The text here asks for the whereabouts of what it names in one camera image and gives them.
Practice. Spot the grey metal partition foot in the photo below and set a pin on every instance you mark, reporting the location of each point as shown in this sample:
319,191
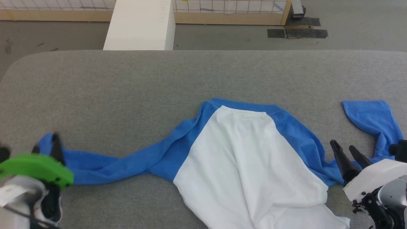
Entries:
298,8

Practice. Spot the small black floor tape patch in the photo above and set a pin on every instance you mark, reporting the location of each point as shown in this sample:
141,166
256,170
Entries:
276,33

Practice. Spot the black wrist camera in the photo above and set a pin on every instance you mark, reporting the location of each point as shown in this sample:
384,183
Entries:
3,154
401,151

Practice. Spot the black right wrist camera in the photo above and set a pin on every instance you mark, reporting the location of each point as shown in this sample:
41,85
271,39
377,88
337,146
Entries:
401,151

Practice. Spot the large black floor tape patch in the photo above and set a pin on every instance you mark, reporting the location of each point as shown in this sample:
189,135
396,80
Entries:
310,32

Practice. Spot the lemon print grid partition panel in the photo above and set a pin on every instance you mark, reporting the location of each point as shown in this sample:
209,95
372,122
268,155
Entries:
222,17

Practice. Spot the blue and white raglan shirt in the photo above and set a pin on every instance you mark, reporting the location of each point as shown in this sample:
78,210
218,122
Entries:
248,165

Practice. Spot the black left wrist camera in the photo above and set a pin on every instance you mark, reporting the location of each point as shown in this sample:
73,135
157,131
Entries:
3,154

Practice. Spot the white rectangular box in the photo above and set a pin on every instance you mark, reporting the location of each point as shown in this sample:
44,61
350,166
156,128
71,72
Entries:
141,25

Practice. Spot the grey fabric sofa seat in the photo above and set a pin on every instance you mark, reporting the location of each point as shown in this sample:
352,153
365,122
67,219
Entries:
127,95

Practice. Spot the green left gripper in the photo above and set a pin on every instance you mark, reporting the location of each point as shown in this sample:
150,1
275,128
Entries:
35,165

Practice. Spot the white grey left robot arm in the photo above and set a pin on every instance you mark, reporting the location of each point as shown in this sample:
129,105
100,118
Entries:
28,197

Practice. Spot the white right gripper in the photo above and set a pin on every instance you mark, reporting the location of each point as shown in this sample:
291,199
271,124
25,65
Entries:
375,176

